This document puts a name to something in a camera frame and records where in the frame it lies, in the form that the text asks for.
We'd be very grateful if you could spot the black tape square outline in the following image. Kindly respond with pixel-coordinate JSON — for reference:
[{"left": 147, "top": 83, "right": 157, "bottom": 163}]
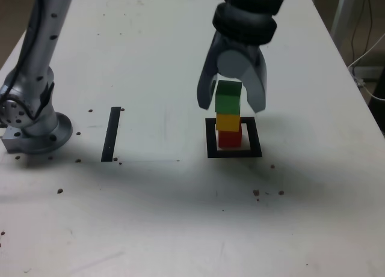
[{"left": 205, "top": 117, "right": 263, "bottom": 159}]

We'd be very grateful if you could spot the black tape strip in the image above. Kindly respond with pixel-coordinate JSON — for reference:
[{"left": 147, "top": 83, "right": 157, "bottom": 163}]
[{"left": 100, "top": 106, "right": 122, "bottom": 163}]

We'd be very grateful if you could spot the green cube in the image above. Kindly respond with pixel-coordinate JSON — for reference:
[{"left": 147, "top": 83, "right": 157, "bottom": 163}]
[{"left": 214, "top": 80, "right": 243, "bottom": 114}]

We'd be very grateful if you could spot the white metal post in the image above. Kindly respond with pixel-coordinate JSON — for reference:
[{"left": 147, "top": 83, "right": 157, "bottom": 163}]
[{"left": 330, "top": 0, "right": 352, "bottom": 42}]

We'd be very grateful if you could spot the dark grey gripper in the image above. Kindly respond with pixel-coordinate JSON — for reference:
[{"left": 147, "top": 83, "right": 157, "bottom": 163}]
[{"left": 196, "top": 30, "right": 268, "bottom": 114}]

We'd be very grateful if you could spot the white cable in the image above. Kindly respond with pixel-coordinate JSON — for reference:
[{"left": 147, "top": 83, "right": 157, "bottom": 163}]
[{"left": 347, "top": 32, "right": 385, "bottom": 101}]

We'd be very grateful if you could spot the red cube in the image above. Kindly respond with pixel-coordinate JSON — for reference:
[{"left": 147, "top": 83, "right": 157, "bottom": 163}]
[{"left": 218, "top": 129, "right": 243, "bottom": 148}]

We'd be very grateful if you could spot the yellow cube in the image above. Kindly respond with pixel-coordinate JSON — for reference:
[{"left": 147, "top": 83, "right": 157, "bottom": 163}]
[{"left": 215, "top": 112, "right": 241, "bottom": 132}]

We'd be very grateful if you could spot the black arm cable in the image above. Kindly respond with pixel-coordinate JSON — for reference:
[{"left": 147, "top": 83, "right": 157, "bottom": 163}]
[{"left": 0, "top": 0, "right": 43, "bottom": 97}]

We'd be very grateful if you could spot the black hanging cable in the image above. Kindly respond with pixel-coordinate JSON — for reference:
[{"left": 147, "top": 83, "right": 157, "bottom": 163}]
[{"left": 350, "top": 0, "right": 374, "bottom": 64}]

